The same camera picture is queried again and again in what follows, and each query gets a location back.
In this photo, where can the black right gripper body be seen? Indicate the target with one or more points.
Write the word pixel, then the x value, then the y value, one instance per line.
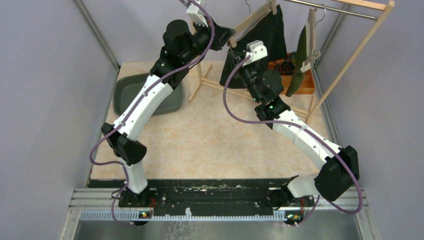
pixel 249 73

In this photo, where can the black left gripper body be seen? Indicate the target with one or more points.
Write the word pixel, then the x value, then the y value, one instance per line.
pixel 217 44

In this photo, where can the green underwear with cream waistband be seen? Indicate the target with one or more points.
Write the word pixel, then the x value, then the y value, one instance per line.
pixel 300 57

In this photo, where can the beige clip hanger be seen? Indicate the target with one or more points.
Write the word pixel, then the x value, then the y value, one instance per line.
pixel 312 53
pixel 270 6

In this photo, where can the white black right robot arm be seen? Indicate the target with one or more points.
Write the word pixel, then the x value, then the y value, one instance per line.
pixel 338 167

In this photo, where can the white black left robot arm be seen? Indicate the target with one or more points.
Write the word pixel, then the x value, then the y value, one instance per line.
pixel 181 48

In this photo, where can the dark rolled sock centre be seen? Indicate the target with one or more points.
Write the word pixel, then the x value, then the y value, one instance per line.
pixel 285 67

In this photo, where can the orange wooden compartment tray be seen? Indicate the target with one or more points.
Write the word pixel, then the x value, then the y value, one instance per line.
pixel 308 85

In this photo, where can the grey-green plastic tub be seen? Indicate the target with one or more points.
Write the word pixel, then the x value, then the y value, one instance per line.
pixel 127 88

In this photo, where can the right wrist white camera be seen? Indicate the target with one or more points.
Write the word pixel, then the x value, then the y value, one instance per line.
pixel 255 51

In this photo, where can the wrist white camera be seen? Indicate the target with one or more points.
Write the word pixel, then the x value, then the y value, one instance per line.
pixel 195 14
pixel 255 51

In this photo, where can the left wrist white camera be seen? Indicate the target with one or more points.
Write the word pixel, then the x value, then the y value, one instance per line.
pixel 195 14

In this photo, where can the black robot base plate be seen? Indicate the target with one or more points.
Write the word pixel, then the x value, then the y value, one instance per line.
pixel 240 198

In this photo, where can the aluminium front rail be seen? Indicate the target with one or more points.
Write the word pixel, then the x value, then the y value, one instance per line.
pixel 98 204

